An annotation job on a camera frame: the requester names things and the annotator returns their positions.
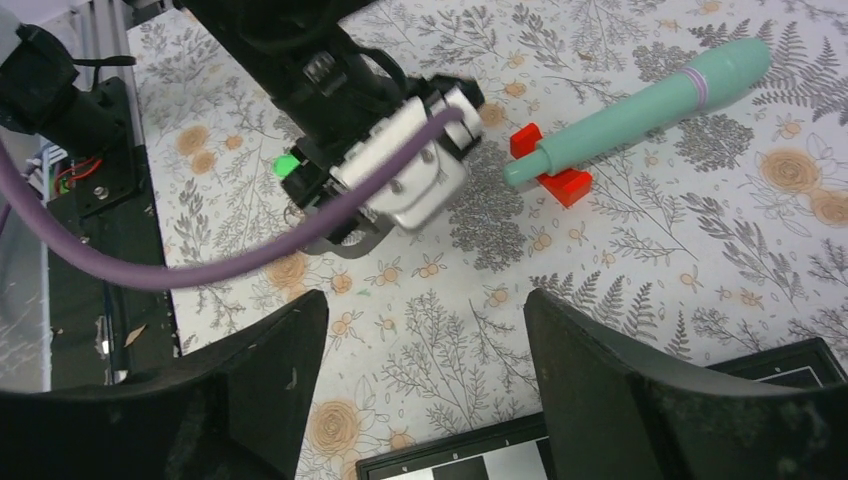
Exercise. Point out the red rolling pin stand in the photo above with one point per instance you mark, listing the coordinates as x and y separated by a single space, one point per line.
551 160

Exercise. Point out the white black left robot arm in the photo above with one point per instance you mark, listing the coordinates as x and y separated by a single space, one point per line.
330 86

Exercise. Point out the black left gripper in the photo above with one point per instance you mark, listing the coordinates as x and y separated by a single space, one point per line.
311 186

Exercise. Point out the teal rolling pin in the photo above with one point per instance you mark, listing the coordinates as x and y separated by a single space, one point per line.
713 79

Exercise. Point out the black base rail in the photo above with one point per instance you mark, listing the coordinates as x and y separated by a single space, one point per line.
104 328

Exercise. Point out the silver carabiner keyring with chain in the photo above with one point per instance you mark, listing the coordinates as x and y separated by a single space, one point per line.
354 238

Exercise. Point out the green key tag with key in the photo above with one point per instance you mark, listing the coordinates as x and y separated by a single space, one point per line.
284 165

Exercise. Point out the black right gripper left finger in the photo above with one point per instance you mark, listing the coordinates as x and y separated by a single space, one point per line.
235 409

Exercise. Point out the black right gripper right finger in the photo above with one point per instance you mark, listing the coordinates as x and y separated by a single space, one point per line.
616 408

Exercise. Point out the floral patterned table mat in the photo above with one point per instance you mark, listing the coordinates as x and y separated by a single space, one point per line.
720 237

